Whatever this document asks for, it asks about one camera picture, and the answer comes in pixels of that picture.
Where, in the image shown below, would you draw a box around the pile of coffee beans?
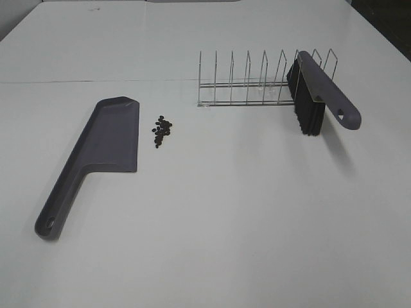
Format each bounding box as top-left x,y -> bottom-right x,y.
152,115 -> 173,148

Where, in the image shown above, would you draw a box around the grey plastic dustpan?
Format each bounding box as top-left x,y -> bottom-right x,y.
35,96 -> 140,241

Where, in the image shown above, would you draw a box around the grey hand brush black bristles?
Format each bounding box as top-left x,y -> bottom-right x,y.
286,51 -> 362,136

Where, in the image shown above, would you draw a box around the chrome wire dish rack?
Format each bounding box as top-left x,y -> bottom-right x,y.
197,49 -> 326,107

